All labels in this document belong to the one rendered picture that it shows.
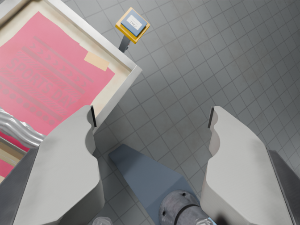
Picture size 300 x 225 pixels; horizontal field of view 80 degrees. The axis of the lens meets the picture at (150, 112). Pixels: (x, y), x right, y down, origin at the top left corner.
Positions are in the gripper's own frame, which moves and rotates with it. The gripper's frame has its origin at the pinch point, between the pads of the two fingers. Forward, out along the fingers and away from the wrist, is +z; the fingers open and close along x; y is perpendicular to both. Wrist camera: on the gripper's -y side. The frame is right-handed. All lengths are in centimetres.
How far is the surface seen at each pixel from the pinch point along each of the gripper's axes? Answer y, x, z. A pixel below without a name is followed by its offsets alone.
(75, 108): 34, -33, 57
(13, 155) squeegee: 40, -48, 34
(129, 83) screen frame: 27, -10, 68
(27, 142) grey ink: 42, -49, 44
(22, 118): 34, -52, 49
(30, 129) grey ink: 38, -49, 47
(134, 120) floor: 98, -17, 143
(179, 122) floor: 109, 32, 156
